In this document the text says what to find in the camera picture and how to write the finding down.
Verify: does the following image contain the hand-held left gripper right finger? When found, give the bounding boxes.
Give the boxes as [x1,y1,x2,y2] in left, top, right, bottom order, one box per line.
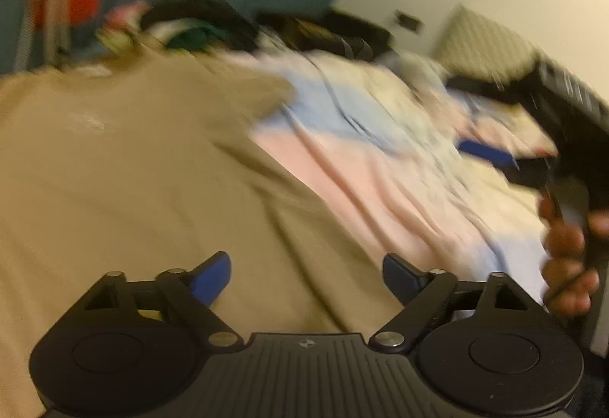
[370,253,538,354]

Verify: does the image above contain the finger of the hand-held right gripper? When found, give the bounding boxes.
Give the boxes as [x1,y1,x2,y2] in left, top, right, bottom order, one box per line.
[458,138,560,188]
[446,74,531,107]

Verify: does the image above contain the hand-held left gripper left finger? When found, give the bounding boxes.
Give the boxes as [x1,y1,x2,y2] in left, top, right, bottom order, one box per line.
[71,251,243,352]

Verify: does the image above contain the tan printed t-shirt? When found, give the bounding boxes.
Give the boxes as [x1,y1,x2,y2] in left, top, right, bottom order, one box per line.
[0,51,405,418]

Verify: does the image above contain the pile of mixed clothes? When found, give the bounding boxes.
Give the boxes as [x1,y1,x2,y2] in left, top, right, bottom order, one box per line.
[95,0,267,54]

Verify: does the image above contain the person's right hand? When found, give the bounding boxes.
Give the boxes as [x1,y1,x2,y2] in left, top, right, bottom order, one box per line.
[539,196,600,318]

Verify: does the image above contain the pastel duvet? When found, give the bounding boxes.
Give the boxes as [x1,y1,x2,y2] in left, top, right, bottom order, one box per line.
[209,47,572,333]

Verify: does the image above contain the black sofa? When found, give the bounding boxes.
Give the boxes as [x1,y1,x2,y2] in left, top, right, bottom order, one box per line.
[257,9,395,62]

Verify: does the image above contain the dark wall socket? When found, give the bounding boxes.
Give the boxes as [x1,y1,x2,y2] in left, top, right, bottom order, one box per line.
[395,10,424,34]

